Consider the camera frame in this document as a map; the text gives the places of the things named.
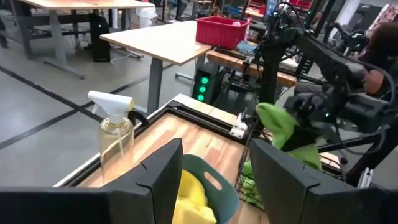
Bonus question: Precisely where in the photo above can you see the black computer green lights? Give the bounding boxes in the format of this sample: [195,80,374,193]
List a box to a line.
[191,62,225,106]

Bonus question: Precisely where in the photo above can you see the teal plastic basket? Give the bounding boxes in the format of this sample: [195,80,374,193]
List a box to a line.
[182,154,240,224]

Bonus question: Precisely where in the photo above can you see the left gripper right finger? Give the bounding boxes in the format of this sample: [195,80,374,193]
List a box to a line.
[250,139,398,224]

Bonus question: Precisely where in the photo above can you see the black wire basket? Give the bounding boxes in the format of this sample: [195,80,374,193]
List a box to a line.
[234,129,346,212]

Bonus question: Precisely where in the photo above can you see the white bin bag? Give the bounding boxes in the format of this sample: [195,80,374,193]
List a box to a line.
[136,5,158,29]

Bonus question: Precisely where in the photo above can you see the white corner bracket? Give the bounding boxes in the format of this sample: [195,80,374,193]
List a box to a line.
[229,113,250,139]

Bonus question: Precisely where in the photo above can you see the wood top desk grey legs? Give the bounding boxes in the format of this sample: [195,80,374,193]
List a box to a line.
[12,0,156,80]

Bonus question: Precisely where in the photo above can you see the grey metal desk leg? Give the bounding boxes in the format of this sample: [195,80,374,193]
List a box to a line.
[146,57,195,114]

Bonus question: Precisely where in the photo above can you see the red plastic bin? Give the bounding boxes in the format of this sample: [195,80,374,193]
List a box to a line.
[195,16,252,50]

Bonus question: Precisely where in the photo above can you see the yellow microfiber towel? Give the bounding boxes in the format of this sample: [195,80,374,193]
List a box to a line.
[179,169,208,208]
[172,198,218,224]

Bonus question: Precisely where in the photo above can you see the person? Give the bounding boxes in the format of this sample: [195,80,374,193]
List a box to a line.
[349,21,398,104]

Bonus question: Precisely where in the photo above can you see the light tabletop desk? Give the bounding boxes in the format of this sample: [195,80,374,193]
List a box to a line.
[99,20,214,67]

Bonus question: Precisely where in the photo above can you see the black computer tower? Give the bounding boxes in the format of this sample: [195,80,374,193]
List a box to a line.
[89,14,111,63]

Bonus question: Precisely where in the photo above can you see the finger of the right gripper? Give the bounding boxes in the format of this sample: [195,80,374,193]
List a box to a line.
[279,123,340,153]

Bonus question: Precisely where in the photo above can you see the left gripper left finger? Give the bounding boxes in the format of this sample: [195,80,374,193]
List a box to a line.
[0,138,184,224]

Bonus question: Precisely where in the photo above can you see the clear spray bottle white head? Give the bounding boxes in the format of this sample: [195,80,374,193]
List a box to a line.
[87,90,135,185]

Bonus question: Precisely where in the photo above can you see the blue cloth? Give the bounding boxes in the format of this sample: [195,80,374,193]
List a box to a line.
[236,40,259,55]

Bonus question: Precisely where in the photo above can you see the black aluminium table frame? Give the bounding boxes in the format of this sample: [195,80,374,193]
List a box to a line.
[52,99,398,191]

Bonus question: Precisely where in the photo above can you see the wooden workbench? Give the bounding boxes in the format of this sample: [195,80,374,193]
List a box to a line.
[206,48,298,88]

